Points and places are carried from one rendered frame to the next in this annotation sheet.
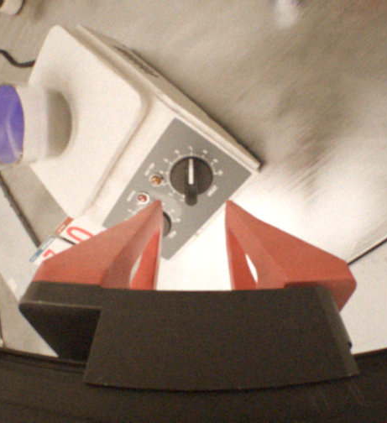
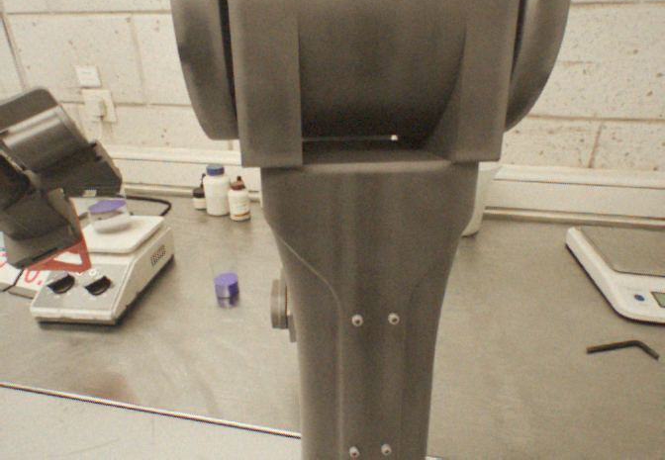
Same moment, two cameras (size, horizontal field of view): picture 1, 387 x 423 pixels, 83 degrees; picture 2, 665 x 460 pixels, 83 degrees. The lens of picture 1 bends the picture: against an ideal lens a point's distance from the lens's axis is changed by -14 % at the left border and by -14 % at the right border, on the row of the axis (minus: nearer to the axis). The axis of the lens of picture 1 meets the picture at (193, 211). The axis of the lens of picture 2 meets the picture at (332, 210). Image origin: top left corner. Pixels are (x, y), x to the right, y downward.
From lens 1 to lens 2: 53 cm
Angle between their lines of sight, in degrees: 61
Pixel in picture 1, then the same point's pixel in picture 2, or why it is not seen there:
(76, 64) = (143, 228)
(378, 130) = (158, 352)
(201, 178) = (99, 288)
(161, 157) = (106, 269)
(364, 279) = (42, 410)
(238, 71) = (169, 297)
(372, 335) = not seen: outside the picture
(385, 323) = not seen: outside the picture
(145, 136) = (115, 259)
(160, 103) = (132, 258)
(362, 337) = not seen: outside the picture
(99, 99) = (128, 237)
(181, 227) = (62, 298)
